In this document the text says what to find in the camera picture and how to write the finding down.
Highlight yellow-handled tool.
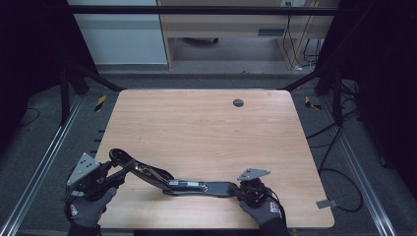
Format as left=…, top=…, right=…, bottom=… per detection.
left=93, top=93, right=108, bottom=114
left=304, top=95, right=324, bottom=111

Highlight yellow-handled tool left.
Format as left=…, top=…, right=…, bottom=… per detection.
left=93, top=93, right=108, bottom=114

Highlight black metal frame strut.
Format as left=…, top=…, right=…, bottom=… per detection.
left=277, top=64, right=346, bottom=126
left=59, top=63, right=126, bottom=126

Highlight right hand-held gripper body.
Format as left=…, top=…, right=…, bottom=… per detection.
left=235, top=167, right=273, bottom=208

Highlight thin black floor cable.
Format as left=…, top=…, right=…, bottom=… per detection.
left=21, top=106, right=41, bottom=128

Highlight grey metal table bracket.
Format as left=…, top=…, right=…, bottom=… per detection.
left=316, top=198, right=339, bottom=210

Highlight dark curtain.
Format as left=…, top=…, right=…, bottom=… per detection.
left=0, top=0, right=98, bottom=156
left=316, top=0, right=417, bottom=190

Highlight black looped floor cable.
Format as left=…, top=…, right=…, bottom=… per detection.
left=321, top=167, right=364, bottom=213

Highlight white cabinet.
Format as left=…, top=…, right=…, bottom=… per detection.
left=66, top=0, right=168, bottom=66

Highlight person's right hand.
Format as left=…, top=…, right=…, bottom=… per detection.
left=238, top=196, right=283, bottom=229

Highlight aluminium floor rail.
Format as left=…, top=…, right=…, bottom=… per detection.
left=319, top=95, right=398, bottom=236
left=0, top=94, right=85, bottom=236

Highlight hanging black desk cables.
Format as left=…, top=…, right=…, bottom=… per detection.
left=282, top=1, right=325, bottom=72

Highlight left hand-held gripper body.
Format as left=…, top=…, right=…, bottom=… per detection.
left=66, top=151, right=126, bottom=202

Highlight right hand-held gripper cable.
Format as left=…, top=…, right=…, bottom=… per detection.
left=267, top=188, right=288, bottom=227

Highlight light wooden desk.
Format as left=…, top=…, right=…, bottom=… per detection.
left=156, top=0, right=340, bottom=71

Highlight yellow-handled tool right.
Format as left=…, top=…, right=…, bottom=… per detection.
left=304, top=95, right=324, bottom=111

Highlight black horizontal frame bar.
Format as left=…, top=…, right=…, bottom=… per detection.
left=66, top=4, right=340, bottom=17

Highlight black floor cables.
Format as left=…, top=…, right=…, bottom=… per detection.
left=306, top=80, right=361, bottom=170

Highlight black stapler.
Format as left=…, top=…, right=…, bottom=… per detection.
left=108, top=147, right=242, bottom=199

